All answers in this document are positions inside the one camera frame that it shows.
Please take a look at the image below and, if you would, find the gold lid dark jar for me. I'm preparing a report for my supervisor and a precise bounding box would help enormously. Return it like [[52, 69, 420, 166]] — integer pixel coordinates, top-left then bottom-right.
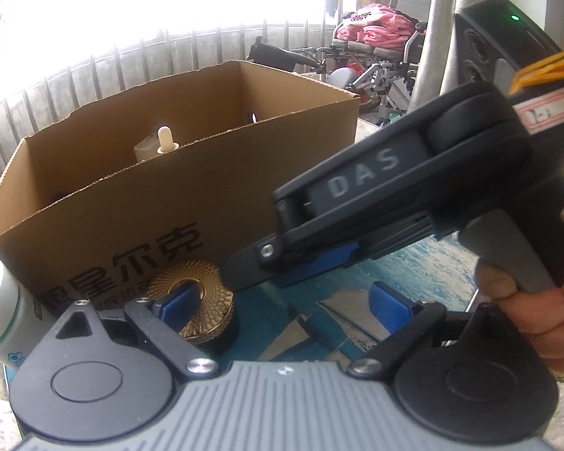
[[146, 261, 239, 357]]

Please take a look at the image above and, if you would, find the white supplement bottle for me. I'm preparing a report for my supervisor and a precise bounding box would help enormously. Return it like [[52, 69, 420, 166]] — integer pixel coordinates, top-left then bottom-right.
[[0, 260, 56, 369]]

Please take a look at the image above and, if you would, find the green dropper bottle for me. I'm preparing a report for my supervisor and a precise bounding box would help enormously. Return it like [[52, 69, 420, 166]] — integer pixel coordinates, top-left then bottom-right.
[[156, 125, 179, 155]]

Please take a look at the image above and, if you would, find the person's right hand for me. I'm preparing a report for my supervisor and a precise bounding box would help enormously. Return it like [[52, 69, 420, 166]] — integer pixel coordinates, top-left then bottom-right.
[[475, 259, 564, 375]]

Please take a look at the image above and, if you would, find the beach print table mat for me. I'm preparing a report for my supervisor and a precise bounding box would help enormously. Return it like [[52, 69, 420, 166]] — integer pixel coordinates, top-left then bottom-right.
[[0, 116, 485, 377]]

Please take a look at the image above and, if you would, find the brown cardboard box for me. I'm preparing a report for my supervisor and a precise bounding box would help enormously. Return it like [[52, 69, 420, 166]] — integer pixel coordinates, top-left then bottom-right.
[[0, 61, 358, 313]]

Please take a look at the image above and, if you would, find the wheelchair with pink clothes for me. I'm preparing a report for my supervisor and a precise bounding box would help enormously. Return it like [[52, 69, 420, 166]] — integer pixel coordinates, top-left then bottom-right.
[[247, 0, 432, 126]]

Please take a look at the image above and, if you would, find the black camera box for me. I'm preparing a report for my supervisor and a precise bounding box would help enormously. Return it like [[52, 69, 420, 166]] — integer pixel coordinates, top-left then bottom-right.
[[453, 0, 564, 161]]

